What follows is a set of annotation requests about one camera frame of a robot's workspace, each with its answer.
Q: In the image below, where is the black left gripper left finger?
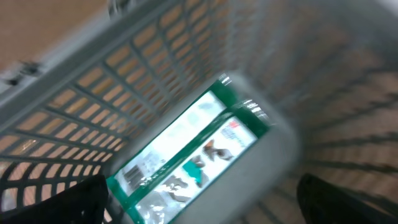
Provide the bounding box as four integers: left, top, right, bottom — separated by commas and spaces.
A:
1, 174, 109, 224

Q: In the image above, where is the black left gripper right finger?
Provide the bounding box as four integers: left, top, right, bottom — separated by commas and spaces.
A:
297, 174, 397, 224

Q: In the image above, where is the green 3M product package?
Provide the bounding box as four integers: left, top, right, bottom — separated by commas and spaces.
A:
107, 75, 269, 223

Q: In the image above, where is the grey plastic mesh basket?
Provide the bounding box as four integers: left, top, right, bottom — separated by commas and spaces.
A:
1, 1, 397, 223

